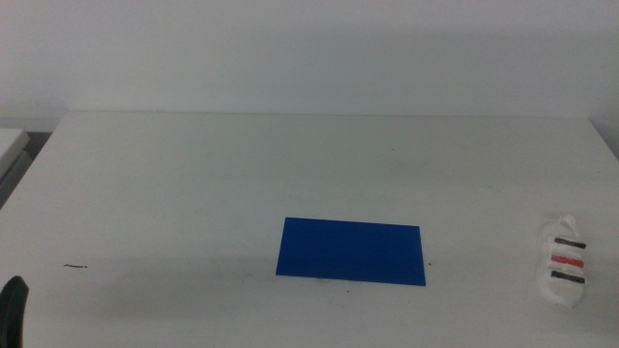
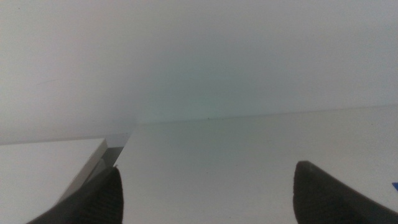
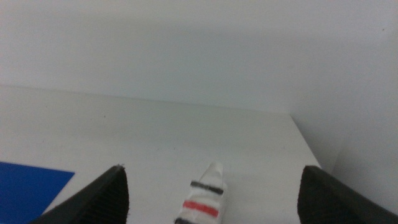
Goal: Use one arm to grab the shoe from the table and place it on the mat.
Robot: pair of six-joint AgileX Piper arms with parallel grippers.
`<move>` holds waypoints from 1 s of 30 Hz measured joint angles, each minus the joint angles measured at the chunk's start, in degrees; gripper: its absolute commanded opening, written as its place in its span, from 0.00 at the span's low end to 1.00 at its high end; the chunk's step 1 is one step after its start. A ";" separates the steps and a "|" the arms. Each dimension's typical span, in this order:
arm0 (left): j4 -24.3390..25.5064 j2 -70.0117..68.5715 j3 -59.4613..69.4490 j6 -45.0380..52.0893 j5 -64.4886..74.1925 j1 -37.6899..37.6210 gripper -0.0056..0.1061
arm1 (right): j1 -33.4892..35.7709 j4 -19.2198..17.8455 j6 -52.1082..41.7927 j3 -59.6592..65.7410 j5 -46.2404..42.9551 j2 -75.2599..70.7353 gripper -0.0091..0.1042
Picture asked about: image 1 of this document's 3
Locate white sandal shoe striped straps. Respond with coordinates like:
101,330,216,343
535,214,589,309

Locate blue rectangular mat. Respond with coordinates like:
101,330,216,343
275,217,427,287

